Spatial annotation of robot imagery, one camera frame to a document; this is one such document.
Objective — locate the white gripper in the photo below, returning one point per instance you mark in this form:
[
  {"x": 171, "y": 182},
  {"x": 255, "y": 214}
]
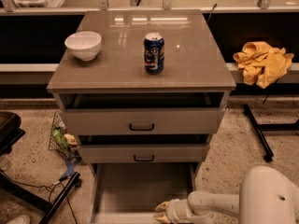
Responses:
[{"x": 177, "y": 210}]

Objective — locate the grey bottom drawer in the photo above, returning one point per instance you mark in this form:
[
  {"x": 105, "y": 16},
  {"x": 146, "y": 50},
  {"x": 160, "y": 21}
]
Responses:
[{"x": 127, "y": 193}]

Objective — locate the grey drawer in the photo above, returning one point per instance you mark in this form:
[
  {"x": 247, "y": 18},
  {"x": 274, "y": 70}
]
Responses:
[
  {"x": 127, "y": 193},
  {"x": 143, "y": 153},
  {"x": 142, "y": 121}
]

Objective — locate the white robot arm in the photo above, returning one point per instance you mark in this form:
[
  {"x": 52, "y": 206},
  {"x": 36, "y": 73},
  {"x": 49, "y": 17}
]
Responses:
[{"x": 266, "y": 197}]

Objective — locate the grey middle drawer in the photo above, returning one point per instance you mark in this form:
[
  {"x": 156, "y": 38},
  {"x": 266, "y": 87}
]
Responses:
[{"x": 143, "y": 153}]

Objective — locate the grey top drawer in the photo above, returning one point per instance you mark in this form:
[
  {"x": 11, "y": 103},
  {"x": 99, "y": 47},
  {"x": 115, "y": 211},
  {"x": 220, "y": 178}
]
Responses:
[{"x": 142, "y": 121}]

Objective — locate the grey drawer cabinet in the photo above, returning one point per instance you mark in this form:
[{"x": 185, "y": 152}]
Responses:
[{"x": 194, "y": 75}]

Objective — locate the black stand leg right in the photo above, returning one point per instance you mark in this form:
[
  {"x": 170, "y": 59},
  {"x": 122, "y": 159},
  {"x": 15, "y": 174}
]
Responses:
[{"x": 261, "y": 128}]

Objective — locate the green bag in basket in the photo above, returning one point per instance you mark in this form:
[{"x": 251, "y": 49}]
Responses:
[{"x": 60, "y": 140}]

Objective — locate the white shoe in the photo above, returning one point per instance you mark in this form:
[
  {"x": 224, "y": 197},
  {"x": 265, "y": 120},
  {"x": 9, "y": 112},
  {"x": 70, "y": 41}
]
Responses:
[{"x": 22, "y": 219}]

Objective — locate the blue soda can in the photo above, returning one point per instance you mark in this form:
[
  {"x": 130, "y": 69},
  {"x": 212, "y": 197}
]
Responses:
[{"x": 154, "y": 53}]

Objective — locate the black chair seat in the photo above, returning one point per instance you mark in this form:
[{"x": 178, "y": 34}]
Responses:
[{"x": 10, "y": 131}]

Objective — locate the yellow crumpled cloth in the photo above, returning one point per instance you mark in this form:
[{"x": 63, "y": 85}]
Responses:
[{"x": 262, "y": 64}]

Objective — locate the white ceramic bowl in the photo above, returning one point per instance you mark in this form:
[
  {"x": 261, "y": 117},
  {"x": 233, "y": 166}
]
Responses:
[{"x": 84, "y": 45}]

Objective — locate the wire mesh basket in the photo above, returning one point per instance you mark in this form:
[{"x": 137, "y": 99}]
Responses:
[{"x": 71, "y": 140}]

